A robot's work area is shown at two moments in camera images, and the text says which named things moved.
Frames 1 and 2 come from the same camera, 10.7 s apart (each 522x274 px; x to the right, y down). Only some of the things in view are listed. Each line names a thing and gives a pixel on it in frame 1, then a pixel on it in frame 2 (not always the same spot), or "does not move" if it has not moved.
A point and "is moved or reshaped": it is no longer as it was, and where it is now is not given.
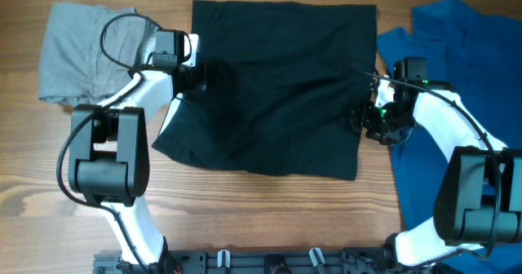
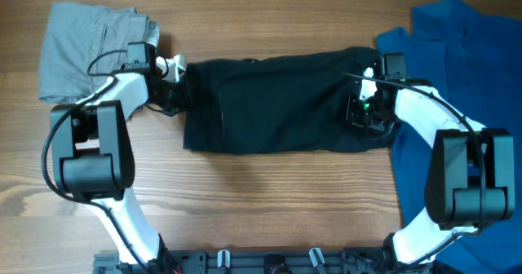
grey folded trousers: x=90 y=51 does not move
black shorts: x=280 y=79 is moved or reshaped
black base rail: x=309 y=261 does not move
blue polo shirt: x=475 y=54 does not move
